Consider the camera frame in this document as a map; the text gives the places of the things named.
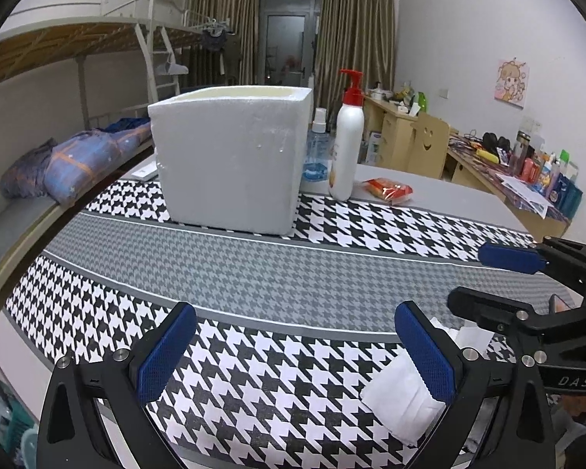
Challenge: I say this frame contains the small wooden desk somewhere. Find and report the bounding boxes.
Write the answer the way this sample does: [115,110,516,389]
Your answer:
[364,95,421,169]

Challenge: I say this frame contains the black bag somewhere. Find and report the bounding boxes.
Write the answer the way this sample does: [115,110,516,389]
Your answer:
[481,132,511,153]

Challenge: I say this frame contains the group of toiletry bottles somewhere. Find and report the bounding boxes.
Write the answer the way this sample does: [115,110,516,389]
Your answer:
[515,129,584,216]

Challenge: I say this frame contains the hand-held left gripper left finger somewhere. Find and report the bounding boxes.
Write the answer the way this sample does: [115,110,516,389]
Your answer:
[38,301,198,469]

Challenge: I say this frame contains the brown curtain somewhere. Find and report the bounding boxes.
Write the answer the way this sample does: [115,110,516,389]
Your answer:
[183,0,262,93]
[317,0,396,108]

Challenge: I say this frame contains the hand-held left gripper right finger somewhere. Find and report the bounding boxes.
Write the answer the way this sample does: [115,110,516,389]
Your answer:
[394,300,560,469]

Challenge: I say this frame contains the blue white box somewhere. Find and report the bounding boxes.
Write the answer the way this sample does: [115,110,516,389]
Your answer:
[366,131,386,164]

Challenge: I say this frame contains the long wooden desk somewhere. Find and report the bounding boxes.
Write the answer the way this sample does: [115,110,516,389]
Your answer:
[444,139,572,240]

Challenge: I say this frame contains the white bed ladder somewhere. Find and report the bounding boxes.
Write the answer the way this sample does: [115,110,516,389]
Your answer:
[134,24,186,106]

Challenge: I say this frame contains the white metal bunk bed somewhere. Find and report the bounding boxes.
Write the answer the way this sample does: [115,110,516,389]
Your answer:
[0,0,235,333]

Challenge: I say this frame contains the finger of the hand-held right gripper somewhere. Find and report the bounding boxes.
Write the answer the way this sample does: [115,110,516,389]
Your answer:
[479,242,552,275]
[447,287,539,335]

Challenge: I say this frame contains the houndstooth tablecloth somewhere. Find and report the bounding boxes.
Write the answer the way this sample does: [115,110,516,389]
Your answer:
[2,178,567,465]

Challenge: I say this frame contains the white lotion pump bottle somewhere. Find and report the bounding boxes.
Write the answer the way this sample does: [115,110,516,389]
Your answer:
[328,68,364,201]

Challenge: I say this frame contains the cartoon wall poster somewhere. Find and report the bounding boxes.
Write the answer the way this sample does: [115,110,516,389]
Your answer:
[493,57,531,107]

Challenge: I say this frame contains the white papers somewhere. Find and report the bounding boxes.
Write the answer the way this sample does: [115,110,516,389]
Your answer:
[500,173,550,218]

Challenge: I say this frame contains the hanging dark clothes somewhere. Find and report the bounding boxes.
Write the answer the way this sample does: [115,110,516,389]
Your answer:
[202,24,240,84]

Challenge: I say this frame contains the white foam box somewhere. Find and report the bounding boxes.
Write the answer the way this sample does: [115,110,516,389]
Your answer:
[147,84,314,235]

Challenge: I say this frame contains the glass balcony door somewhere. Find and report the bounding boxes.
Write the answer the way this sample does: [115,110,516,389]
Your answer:
[259,0,325,86]

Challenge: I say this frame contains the white remote control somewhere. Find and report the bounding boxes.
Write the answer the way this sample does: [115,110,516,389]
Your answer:
[132,159,159,181]

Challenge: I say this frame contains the clear blue spray bottle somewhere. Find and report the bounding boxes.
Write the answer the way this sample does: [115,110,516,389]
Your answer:
[303,107,334,184]

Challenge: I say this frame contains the wooden smiley chair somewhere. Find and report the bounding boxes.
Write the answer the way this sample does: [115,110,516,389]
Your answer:
[409,111,451,179]

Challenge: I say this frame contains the red snack packet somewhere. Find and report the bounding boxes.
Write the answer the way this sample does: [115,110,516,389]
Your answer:
[360,177,415,204]

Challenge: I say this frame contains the blue orange quilt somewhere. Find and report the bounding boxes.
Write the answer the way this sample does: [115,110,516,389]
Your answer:
[0,117,153,206]

